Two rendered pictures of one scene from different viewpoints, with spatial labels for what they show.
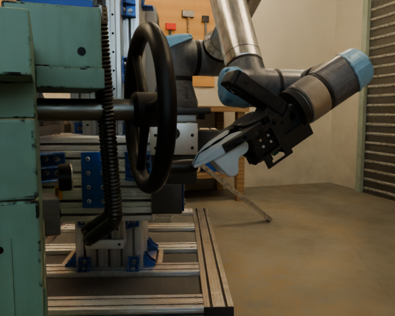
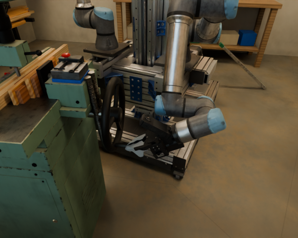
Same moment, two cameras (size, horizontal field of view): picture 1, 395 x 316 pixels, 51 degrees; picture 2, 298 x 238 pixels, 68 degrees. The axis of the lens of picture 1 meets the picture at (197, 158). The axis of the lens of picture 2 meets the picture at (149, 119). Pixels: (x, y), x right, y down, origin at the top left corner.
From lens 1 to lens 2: 62 cm
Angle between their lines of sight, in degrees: 38
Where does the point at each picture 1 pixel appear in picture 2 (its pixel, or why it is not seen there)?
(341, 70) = (201, 125)
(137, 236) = not seen: hidden behind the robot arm
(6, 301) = (48, 191)
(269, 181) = (287, 53)
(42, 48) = (62, 100)
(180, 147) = not seen: hidden behind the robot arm
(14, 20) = (18, 147)
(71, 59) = (74, 104)
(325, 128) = not seen: outside the picture
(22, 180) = (45, 166)
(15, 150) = (40, 159)
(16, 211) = (45, 173)
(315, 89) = (183, 133)
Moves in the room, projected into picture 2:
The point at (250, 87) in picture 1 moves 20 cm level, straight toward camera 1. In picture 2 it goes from (148, 127) to (107, 165)
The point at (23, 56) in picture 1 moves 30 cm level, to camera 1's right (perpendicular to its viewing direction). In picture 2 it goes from (24, 155) to (116, 199)
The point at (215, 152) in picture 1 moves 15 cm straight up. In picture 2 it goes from (131, 149) to (129, 115)
